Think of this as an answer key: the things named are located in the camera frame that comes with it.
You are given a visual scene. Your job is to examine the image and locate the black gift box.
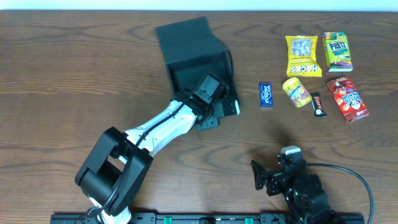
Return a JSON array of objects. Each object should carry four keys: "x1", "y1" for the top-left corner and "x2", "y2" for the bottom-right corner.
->
[{"x1": 155, "y1": 17, "x2": 238, "y2": 101}]

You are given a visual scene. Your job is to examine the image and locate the red Hello Panda box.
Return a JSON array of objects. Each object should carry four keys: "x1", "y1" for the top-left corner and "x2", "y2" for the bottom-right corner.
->
[{"x1": 326, "y1": 76, "x2": 369, "y2": 123}]

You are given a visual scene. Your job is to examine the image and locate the yellow Hacks candy bag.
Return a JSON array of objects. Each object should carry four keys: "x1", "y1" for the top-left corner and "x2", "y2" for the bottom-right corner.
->
[{"x1": 285, "y1": 35, "x2": 322, "y2": 77}]

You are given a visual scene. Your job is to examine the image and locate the green Pretz snack box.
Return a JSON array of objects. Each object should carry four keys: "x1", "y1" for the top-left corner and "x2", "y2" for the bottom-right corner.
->
[{"x1": 322, "y1": 32, "x2": 353, "y2": 72}]

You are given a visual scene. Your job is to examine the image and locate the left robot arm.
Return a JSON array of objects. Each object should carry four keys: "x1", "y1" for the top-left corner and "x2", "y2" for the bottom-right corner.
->
[{"x1": 75, "y1": 72, "x2": 233, "y2": 223}]

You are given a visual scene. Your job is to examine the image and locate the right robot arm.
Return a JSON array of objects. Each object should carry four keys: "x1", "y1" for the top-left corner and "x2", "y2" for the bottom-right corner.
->
[{"x1": 251, "y1": 152, "x2": 341, "y2": 223}]

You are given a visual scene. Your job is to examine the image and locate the blue Eclipse mint tin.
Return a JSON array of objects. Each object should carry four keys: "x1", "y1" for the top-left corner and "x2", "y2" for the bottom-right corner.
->
[{"x1": 259, "y1": 83, "x2": 273, "y2": 107}]

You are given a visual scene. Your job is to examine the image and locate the black Mars chocolate bar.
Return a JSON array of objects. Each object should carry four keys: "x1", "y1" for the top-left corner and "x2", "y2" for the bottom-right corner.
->
[{"x1": 311, "y1": 92, "x2": 327, "y2": 118}]

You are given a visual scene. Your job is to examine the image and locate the yellow Mentos gum bottle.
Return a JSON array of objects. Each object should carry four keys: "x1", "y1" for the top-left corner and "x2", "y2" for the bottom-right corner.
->
[{"x1": 282, "y1": 77, "x2": 312, "y2": 108}]

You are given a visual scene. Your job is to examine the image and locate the right black cable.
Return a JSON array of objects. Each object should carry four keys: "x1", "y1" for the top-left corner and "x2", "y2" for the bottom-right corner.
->
[{"x1": 304, "y1": 162, "x2": 374, "y2": 224}]

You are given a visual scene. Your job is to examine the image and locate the black cable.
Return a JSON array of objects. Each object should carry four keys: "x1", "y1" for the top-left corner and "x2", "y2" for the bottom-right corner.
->
[
  {"x1": 304, "y1": 162, "x2": 374, "y2": 224},
  {"x1": 85, "y1": 49, "x2": 234, "y2": 218}
]

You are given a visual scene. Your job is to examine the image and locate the left black cable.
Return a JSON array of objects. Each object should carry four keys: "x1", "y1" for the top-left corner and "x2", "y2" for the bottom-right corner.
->
[{"x1": 85, "y1": 49, "x2": 234, "y2": 218}]

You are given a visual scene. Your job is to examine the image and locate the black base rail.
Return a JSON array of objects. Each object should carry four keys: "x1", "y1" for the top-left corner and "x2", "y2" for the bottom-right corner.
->
[{"x1": 50, "y1": 213, "x2": 365, "y2": 224}]

